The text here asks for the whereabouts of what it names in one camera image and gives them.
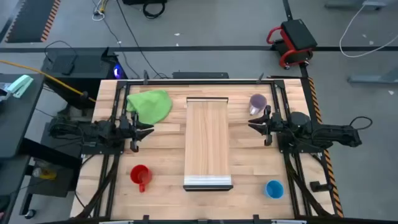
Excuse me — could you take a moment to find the small black box with cable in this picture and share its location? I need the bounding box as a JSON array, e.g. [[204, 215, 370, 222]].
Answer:
[[44, 40, 78, 77]]

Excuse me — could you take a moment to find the green cloth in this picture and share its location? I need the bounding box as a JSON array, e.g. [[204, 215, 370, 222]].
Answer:
[[126, 89, 174, 126]]

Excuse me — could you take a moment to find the blue cup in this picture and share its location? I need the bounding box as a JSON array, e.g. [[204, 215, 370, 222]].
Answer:
[[264, 179, 285, 200]]

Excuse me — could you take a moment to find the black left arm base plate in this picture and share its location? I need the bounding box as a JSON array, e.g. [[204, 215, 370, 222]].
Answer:
[[81, 143, 125, 156]]

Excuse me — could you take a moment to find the black computer tower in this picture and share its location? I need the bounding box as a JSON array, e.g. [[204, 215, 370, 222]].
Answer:
[[41, 47, 128, 110]]

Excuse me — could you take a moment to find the grey metal floor foot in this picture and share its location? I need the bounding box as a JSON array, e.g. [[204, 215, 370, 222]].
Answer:
[[347, 67, 398, 85], [325, 0, 388, 10]]

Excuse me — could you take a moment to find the black low stand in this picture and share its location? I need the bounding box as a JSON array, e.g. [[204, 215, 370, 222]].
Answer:
[[18, 123, 83, 215]]

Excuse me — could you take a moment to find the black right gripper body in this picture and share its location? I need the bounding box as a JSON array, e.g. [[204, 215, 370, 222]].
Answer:
[[263, 105, 283, 147]]

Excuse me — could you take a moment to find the black power strip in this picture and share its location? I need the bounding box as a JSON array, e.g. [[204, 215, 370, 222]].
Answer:
[[172, 72, 230, 80]]

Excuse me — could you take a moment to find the black clamp knob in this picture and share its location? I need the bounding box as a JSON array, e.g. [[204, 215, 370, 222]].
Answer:
[[310, 180, 333, 193]]

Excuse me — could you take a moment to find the purple mug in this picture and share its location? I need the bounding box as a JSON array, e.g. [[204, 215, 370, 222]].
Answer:
[[248, 93, 268, 116]]

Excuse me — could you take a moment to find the black metal table frame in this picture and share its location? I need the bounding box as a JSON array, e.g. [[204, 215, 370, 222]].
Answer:
[[74, 79, 340, 219]]

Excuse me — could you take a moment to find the black mat orange edge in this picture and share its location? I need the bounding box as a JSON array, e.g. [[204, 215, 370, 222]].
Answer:
[[4, 0, 62, 44]]

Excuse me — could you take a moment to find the orange black hazard strip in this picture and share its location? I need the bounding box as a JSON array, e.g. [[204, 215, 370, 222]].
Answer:
[[307, 77, 345, 218]]

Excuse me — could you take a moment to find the mint green stapler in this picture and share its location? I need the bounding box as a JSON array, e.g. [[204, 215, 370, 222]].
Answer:
[[6, 74, 34, 99]]

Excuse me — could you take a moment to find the red mug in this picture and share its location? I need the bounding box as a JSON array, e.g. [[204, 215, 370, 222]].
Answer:
[[129, 164, 153, 194]]

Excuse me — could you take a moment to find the white floor cable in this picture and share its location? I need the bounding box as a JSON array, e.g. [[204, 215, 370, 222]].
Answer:
[[338, 2, 398, 58]]

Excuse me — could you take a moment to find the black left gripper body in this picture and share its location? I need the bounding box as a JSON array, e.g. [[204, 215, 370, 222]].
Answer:
[[119, 111, 140, 153]]

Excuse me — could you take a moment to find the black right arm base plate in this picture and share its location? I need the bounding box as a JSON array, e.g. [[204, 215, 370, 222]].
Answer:
[[276, 129, 326, 154]]

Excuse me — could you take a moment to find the yellow bottle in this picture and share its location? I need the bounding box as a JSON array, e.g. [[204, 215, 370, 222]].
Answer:
[[32, 167, 58, 180]]

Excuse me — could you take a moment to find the red black rolling stool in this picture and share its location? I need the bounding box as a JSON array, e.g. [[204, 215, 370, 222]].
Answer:
[[266, 19, 318, 70]]

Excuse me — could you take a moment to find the black floor cable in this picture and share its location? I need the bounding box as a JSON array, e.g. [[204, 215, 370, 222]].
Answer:
[[116, 0, 165, 79], [91, 0, 141, 78]]

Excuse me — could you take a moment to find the black desk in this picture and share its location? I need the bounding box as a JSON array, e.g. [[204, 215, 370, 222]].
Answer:
[[0, 73, 46, 159]]

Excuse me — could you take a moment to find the wooden shelf board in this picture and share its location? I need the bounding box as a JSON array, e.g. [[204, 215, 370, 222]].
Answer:
[[182, 96, 234, 192]]

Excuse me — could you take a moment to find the white yellow cable bundle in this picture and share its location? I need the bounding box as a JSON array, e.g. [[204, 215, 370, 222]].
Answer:
[[91, 0, 109, 22]]

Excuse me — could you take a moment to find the black coiled cable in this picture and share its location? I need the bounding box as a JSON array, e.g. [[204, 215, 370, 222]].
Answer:
[[142, 1, 167, 19]]

